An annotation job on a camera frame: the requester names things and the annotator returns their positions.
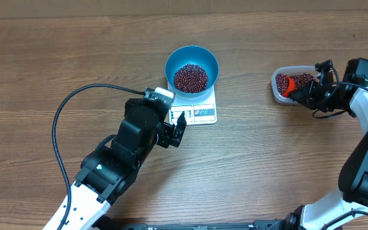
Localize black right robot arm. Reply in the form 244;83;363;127
262;57;368;229

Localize red scoop blue handle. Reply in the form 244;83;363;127
282;75;296;98

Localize clear plastic container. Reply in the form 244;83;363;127
271;65;318;105

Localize teal blue bowl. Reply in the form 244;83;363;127
165;45;219;98

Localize red beans in bowl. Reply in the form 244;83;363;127
173;64;209;93

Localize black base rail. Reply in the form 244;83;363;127
92;215;299;230

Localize white digital kitchen scale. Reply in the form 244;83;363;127
169;85;218;125

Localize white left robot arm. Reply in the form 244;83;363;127
45;99;187;229

